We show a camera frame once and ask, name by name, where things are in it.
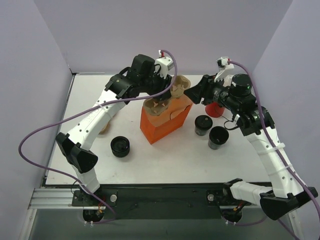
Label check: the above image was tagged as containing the purple cable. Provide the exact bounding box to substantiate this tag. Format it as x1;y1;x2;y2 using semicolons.
17;49;178;225
227;59;320;236

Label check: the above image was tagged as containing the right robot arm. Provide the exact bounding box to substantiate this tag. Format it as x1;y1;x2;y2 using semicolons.
184;73;318;220

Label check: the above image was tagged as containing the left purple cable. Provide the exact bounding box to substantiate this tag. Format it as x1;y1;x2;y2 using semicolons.
17;49;178;225

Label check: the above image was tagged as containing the dark coffee cup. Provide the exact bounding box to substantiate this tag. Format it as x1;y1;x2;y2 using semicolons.
208;126;230;150
194;126;211;136

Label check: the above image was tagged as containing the brown cardboard cup carrier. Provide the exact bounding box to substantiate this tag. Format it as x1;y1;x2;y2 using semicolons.
142;75;192;117

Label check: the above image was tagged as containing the orange paper bag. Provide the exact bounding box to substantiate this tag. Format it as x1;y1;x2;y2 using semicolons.
140;94;193;145

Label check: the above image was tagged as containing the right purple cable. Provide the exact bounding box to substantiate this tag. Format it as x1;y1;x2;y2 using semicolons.
227;59;320;236

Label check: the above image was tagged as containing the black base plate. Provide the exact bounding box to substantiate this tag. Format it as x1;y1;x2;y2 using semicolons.
71;183;247;222

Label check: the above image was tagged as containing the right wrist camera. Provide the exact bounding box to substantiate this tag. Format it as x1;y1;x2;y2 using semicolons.
214;56;235;83

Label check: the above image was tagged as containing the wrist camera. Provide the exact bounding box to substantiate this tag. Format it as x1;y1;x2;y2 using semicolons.
214;56;235;83
154;56;174;78

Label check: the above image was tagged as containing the black cup lid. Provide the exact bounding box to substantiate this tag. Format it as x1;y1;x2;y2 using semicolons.
194;115;213;130

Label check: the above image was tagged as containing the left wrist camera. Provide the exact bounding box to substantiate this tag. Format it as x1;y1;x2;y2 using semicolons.
154;56;174;78

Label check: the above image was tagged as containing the red cylindrical cup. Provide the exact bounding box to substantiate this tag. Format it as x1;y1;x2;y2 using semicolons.
205;102;225;118

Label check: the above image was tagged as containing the aluminium frame rail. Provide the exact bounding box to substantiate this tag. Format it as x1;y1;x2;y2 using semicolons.
28;186;298;210

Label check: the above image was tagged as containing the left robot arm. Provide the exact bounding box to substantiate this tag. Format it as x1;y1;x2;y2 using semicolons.
55;50;178;206

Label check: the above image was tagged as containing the stack of black lids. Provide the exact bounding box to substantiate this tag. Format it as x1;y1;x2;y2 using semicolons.
110;136;130;158

